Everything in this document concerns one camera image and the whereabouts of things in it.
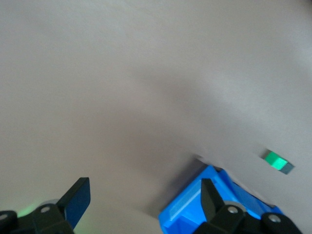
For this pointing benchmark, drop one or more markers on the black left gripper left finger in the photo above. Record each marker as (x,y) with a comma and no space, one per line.
(75,202)

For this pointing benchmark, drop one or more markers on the small green cube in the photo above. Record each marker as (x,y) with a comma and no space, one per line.
(275,161)

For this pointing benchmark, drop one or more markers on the blue plastic storage bin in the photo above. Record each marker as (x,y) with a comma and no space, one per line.
(234,192)

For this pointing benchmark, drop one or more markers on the brown table mat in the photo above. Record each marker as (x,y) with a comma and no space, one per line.
(97,73)

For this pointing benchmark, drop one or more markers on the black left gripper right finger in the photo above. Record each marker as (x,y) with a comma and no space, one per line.
(212,204)

